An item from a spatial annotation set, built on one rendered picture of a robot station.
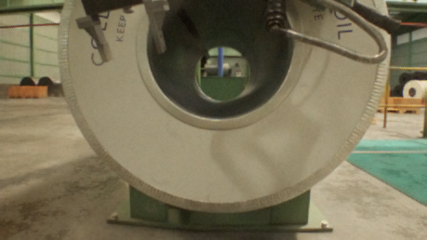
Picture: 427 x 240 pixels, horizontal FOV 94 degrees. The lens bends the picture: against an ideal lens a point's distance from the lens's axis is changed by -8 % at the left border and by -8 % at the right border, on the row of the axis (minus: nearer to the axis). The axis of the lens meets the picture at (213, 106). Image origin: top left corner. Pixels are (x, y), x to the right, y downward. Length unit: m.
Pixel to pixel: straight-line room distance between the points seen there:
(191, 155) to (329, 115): 0.50
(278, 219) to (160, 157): 0.62
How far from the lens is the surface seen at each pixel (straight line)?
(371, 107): 0.90
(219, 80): 3.24
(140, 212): 1.16
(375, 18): 0.71
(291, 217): 1.13
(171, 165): 0.81
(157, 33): 0.47
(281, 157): 0.80
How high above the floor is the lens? 0.62
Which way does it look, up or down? 4 degrees down
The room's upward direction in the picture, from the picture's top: 1 degrees clockwise
